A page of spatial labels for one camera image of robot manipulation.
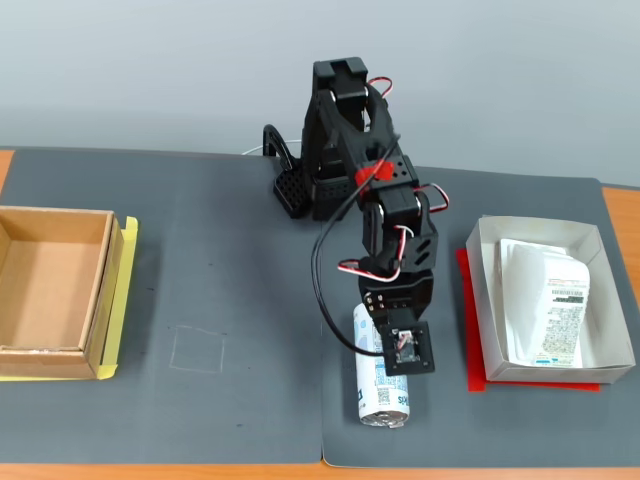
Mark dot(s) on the yellow paper sheet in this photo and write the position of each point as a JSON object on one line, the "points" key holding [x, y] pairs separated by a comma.
{"points": [[122, 300]]}

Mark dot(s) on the grey mat with chalk square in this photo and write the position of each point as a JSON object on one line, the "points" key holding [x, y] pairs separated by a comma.
{"points": [[200, 400]]}

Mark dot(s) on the brown cardboard box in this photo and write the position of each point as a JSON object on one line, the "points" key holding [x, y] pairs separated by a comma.
{"points": [[50, 290]]}

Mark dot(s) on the white and blue can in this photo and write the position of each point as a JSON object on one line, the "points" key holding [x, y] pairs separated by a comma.
{"points": [[370, 400]]}

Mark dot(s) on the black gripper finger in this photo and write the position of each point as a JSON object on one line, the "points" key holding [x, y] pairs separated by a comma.
{"points": [[377, 337]]}

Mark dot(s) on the white paper box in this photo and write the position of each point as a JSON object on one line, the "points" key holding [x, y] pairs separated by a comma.
{"points": [[482, 300]]}

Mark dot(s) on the black square gripper camera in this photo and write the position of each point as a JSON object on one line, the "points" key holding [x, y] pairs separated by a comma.
{"points": [[417, 357]]}

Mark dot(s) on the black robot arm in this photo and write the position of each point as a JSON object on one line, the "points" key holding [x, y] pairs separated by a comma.
{"points": [[345, 135]]}

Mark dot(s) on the red tape piece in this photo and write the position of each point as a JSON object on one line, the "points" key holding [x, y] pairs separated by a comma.
{"points": [[372, 172]]}

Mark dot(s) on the white printed pouch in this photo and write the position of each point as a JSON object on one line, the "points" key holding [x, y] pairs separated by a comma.
{"points": [[530, 300]]}

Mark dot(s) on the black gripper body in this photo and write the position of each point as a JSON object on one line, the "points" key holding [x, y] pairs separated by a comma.
{"points": [[397, 294]]}

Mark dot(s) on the red paper sheet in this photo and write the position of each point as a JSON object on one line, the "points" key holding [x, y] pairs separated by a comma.
{"points": [[475, 380]]}

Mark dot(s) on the black perforated table clamp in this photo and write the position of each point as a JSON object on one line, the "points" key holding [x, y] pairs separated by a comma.
{"points": [[290, 192]]}

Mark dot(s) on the plain grey mat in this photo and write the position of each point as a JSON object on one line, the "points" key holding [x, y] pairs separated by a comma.
{"points": [[435, 425]]}

